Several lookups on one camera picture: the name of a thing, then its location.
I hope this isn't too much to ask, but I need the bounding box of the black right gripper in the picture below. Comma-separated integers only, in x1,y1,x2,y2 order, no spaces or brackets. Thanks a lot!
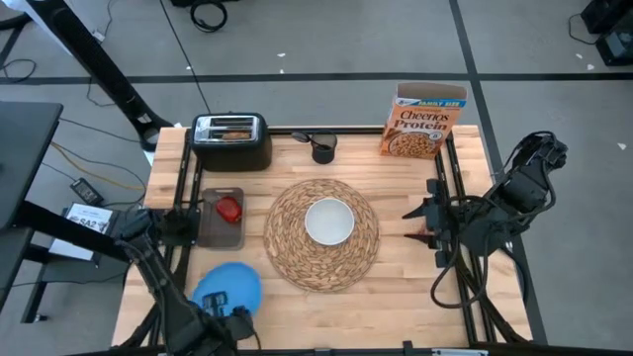
401,178,464,268

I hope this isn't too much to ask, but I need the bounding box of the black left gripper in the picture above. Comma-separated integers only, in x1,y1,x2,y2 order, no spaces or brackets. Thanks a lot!
201,291,257,342

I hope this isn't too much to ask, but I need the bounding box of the blue plastic plate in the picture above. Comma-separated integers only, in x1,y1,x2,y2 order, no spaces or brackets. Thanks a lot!
191,261,264,317

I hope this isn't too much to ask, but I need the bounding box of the Cheerios Protein cereal box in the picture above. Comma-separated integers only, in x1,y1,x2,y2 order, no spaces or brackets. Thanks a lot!
379,81,469,160

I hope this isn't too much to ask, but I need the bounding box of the metal spoon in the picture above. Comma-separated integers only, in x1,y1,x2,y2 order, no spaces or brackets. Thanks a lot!
290,131,332,149

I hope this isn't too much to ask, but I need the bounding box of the brown transparent plastic tray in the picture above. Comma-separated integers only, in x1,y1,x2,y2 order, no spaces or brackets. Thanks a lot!
196,187,246,250

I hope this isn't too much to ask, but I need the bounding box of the white ceramic bowl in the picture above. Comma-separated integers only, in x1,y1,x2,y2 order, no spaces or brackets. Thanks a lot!
304,197,356,247

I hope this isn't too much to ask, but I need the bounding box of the round woven straw placemat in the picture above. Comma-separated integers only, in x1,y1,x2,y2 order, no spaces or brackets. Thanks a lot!
262,178,381,294

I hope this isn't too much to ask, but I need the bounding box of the red round food item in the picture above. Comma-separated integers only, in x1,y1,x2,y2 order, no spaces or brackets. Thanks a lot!
215,196,243,224

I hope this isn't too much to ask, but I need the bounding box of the black cylindrical cup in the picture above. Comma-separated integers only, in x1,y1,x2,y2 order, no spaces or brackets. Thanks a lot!
311,130,338,165

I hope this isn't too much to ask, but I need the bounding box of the black two-slot toaster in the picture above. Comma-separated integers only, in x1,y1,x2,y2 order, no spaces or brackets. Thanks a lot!
189,112,274,173

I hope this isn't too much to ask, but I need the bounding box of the white printed paper sheet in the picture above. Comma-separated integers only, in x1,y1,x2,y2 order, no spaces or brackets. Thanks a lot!
47,202,115,262

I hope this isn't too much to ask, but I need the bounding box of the black power adapter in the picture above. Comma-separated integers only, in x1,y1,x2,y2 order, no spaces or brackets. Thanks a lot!
69,177,105,207

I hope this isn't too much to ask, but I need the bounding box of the black desk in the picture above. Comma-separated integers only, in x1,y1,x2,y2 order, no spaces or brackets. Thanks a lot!
0,101,133,325

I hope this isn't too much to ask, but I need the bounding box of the black equipment case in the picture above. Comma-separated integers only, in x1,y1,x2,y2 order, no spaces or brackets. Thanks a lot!
581,0,633,68

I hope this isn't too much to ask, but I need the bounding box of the black aluminium table frame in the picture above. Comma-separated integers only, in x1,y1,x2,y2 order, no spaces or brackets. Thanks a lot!
118,125,533,356

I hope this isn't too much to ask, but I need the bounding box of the yellow floor cable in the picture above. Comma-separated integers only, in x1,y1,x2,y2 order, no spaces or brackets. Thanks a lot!
48,140,145,192

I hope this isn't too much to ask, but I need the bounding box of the long black floor cable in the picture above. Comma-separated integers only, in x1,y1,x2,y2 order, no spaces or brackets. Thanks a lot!
158,0,213,115

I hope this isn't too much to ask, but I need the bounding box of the coiled black cable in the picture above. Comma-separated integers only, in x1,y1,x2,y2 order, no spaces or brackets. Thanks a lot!
189,0,229,34

